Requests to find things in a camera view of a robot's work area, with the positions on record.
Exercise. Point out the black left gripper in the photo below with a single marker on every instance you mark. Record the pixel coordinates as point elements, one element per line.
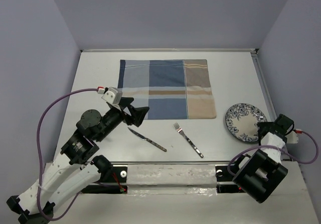
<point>138,113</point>

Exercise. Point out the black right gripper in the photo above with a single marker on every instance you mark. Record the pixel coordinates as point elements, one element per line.
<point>261,125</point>

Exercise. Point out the blue floral plate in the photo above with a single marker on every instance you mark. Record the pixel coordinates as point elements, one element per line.
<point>241,121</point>

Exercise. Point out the blue beige plaid cloth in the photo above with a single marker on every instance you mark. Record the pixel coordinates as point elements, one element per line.
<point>172,89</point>

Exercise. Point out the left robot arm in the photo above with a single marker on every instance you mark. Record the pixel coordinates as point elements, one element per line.
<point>77,165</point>

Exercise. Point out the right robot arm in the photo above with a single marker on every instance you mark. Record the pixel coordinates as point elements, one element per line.
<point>263,171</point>

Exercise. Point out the steel table knife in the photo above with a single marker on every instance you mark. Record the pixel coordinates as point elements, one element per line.
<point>147,140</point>

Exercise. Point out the steel fork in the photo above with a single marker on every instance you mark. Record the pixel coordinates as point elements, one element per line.
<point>181,132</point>

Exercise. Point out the white front cover panel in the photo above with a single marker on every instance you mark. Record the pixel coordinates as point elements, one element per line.
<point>171,175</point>

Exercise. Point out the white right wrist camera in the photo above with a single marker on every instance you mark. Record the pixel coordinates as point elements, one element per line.
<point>292,138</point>

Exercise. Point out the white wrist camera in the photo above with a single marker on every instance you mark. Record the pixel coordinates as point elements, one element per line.
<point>112,96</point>
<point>292,138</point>

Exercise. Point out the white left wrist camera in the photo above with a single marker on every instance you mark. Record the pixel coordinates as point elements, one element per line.
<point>112,96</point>

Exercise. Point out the white table edge rail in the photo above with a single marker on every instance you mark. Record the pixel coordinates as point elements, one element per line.
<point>251,50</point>

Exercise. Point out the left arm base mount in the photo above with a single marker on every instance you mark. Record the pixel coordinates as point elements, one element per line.
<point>115,183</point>

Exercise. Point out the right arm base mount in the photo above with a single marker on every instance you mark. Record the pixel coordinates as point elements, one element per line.
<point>224,181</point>

